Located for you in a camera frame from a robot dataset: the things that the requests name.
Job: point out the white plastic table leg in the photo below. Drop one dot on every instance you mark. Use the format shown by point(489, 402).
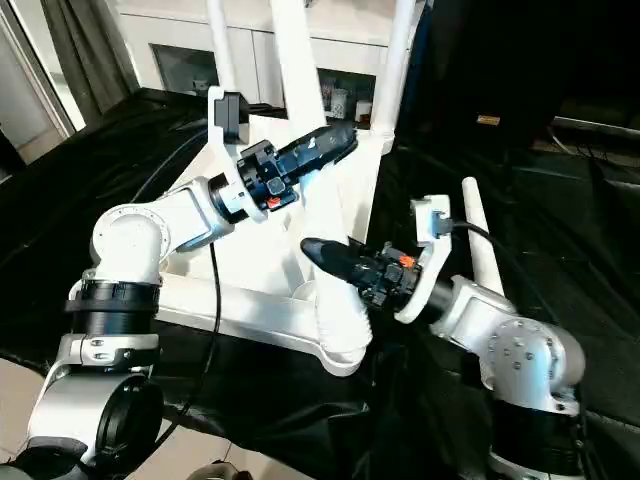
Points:
point(222, 50)
point(300, 70)
point(482, 240)
point(392, 70)

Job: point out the small yellow label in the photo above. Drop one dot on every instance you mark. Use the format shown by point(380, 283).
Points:
point(488, 120)

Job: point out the black work mat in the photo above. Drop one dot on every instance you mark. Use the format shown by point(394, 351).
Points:
point(90, 180)

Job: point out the white glass-door cabinet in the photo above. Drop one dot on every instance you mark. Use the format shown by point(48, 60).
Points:
point(260, 50)

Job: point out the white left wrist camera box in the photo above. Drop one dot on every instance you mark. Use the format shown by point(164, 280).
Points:
point(228, 115)

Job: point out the silver metal rail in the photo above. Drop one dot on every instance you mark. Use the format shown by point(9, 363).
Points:
point(600, 128)

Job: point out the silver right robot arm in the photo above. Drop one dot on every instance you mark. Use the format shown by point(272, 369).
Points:
point(510, 340)

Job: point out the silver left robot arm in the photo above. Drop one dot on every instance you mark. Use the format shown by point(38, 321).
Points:
point(140, 250)

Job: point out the white plastic table top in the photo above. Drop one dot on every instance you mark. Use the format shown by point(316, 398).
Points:
point(250, 300)

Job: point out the dark robot left foot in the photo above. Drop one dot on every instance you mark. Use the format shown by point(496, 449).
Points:
point(215, 470)

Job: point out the grey curtain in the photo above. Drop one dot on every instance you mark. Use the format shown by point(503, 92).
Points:
point(85, 50)

